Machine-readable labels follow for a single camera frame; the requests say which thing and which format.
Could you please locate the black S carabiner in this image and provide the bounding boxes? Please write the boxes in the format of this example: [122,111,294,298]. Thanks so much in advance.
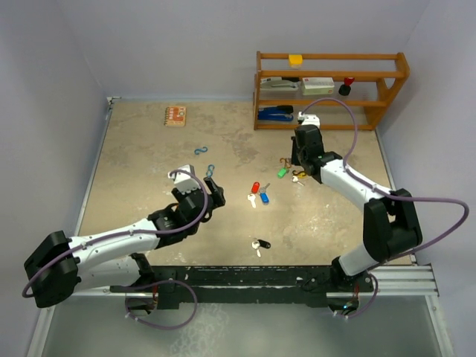
[292,170,306,179]

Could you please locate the orange S carabiner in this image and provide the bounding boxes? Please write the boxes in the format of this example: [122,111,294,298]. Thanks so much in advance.
[280,158,292,169]

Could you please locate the green tag key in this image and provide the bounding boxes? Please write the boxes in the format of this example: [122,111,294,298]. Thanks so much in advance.
[277,168,289,179]

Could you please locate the red tag key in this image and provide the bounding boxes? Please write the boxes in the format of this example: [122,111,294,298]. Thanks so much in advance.
[247,181,260,208]

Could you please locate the blue tag key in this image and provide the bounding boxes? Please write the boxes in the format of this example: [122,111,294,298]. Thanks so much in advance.
[259,183,270,205]

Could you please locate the black tag key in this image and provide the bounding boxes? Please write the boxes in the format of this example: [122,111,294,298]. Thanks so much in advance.
[251,239,271,257]

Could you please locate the yellow tag key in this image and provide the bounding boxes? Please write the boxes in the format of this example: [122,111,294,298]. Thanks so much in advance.
[292,176,304,187]

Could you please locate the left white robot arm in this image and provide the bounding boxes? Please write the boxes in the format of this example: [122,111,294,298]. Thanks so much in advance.
[22,178,225,308]

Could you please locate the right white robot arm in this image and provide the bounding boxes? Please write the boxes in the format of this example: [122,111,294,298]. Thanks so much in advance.
[292,124,422,291]

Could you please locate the blue S carabiner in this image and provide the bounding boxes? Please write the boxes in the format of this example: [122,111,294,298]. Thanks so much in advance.
[206,164,215,177]

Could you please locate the blue stapler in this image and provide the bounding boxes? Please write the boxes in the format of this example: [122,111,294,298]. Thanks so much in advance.
[257,105,294,122]

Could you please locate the teal S carabiner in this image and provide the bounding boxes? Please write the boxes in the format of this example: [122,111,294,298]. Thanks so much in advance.
[194,147,208,155]

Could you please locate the white cardboard box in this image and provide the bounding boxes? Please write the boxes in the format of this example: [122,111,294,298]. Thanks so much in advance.
[301,77,335,95]

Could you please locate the wooden shelf rack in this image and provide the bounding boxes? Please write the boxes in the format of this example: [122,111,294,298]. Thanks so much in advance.
[253,52,411,131]

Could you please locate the red black stamp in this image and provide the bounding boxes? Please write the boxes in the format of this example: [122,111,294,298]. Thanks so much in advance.
[338,77,355,97]

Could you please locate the white stapler on shelf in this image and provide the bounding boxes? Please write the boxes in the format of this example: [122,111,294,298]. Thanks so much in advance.
[260,77,300,91]

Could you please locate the small spiral notebook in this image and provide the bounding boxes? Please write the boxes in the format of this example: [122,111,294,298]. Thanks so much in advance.
[164,106,187,127]

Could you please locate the yellow block on shelf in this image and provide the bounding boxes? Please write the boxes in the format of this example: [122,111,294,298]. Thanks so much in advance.
[288,54,303,69]

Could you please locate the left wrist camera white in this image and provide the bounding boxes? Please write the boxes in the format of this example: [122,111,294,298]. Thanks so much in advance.
[167,164,200,194]

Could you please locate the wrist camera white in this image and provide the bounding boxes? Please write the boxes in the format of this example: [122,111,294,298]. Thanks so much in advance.
[297,112,321,128]
[167,164,200,194]

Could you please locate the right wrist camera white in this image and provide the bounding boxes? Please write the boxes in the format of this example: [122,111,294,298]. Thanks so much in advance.
[297,112,321,128]

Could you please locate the black base frame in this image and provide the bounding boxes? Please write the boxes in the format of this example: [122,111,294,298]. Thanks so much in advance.
[111,254,374,309]

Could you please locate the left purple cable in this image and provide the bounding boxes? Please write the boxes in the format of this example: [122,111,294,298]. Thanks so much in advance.
[21,169,209,330]

